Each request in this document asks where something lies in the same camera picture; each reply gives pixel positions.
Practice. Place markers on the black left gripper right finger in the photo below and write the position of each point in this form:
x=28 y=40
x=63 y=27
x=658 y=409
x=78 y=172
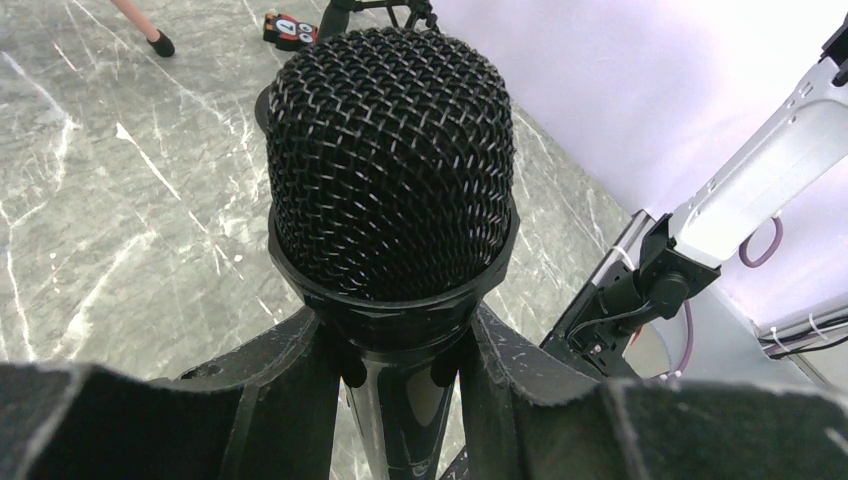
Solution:
x=529 y=416

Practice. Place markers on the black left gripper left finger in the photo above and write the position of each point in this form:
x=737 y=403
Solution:
x=263 y=411

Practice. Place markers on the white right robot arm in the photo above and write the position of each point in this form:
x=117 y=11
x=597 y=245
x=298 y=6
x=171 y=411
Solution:
x=683 y=251

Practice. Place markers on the pink music stand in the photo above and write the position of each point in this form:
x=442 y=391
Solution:
x=160 y=42

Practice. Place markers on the red owl block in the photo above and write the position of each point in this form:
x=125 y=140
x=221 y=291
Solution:
x=288 y=34

